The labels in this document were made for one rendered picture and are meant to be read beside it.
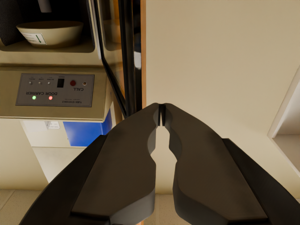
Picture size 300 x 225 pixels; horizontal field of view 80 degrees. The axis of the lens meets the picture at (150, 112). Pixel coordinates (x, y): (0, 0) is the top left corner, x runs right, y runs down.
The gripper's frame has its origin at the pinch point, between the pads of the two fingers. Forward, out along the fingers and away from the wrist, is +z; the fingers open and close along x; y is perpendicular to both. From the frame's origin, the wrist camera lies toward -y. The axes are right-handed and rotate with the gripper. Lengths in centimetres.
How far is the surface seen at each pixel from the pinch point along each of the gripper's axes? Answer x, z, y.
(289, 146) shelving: 78, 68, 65
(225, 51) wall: 33, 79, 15
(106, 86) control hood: -12.6, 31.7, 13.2
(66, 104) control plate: -22.1, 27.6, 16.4
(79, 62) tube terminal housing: -20.5, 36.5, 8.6
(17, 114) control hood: -34.0, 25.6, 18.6
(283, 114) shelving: 72, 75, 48
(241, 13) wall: 37, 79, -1
